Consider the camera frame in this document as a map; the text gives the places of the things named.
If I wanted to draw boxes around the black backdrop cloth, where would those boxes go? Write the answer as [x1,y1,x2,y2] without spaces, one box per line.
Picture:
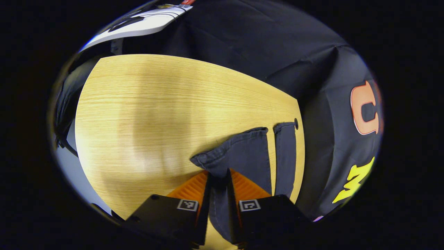
[53,0,384,222]

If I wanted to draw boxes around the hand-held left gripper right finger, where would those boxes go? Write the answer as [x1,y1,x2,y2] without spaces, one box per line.
[227,168,311,248]

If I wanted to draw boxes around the dark jeans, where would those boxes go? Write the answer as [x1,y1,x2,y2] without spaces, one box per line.
[190,122,299,244]

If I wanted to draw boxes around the white desk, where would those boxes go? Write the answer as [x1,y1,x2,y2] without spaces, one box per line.
[79,4,193,53]

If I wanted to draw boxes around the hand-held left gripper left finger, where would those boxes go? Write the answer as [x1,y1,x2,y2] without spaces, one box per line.
[122,169,211,249]

